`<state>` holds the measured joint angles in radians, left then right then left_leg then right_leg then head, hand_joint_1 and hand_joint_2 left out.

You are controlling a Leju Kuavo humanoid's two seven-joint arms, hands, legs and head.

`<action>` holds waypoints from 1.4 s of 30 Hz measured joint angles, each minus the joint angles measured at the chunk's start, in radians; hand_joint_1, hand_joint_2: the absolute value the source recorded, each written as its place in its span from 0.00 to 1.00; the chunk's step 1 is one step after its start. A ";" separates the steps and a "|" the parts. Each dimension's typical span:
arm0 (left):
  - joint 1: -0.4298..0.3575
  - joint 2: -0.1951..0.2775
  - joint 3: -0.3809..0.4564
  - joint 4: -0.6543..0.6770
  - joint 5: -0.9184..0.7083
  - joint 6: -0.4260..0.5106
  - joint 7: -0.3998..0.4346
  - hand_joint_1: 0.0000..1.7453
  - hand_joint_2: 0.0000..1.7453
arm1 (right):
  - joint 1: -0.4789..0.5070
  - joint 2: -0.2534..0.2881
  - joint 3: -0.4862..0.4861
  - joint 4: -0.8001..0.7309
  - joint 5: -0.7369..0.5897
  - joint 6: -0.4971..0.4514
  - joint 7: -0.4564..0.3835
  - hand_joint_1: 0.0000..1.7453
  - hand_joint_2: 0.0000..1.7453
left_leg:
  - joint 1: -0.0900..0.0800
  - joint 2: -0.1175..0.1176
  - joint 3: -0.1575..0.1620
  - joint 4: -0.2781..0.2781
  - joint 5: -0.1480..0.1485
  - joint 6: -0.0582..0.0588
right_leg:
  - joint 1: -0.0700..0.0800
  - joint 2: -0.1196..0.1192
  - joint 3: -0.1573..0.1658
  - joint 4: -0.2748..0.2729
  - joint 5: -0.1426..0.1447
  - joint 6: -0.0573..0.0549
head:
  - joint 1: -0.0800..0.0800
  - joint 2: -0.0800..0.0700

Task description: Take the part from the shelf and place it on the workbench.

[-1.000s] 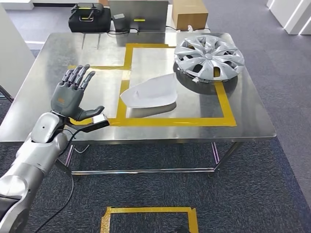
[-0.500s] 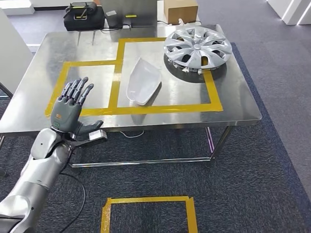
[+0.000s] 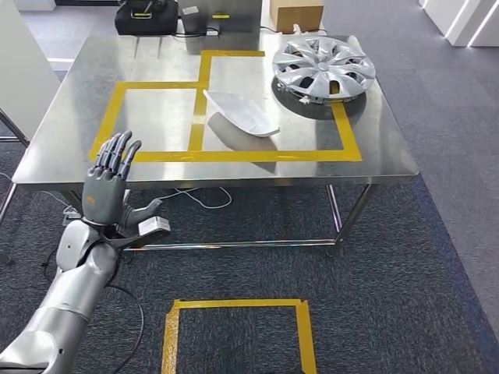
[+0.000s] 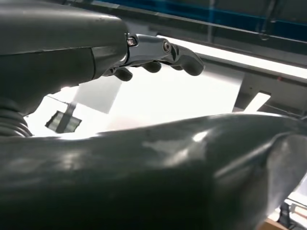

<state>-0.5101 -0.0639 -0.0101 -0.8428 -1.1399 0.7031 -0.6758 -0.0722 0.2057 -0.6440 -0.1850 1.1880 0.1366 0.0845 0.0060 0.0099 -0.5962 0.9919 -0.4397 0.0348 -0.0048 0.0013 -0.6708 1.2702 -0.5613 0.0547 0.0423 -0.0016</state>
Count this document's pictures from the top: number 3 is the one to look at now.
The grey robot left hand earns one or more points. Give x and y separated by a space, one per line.
103 196

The white curved plastic part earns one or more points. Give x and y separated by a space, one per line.
241 111

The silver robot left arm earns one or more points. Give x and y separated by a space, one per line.
78 289

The stainless steel workbench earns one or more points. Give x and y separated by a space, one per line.
78 103

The metal floor socket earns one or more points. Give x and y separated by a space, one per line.
71 214

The steel side table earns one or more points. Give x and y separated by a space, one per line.
23 77

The black carry bag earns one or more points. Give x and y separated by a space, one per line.
146 20

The grey laptop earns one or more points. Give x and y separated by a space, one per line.
234 15

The brown cardboard box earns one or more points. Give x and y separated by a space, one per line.
296 15

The silver wheel hubcap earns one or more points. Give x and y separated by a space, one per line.
323 67

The white furniture block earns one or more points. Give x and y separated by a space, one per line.
460 20

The black camera bracket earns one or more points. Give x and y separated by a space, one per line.
128 241

